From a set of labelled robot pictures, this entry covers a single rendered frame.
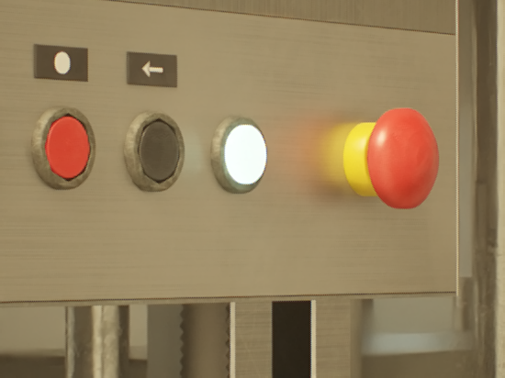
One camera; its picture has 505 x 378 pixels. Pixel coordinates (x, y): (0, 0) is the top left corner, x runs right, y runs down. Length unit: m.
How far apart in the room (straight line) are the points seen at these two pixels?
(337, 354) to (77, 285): 0.38
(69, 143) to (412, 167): 0.17
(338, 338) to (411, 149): 0.27
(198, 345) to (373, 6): 0.16
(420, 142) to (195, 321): 0.14
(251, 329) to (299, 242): 0.22
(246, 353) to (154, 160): 0.29
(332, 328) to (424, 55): 0.23
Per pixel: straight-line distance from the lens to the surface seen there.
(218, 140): 1.04
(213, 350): 1.16
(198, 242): 1.03
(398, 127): 1.09
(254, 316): 1.29
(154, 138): 1.01
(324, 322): 1.33
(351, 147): 1.10
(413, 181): 1.09
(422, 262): 1.14
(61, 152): 0.97
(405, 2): 1.14
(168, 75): 1.02
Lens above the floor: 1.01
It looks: 1 degrees up
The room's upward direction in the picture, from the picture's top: straight up
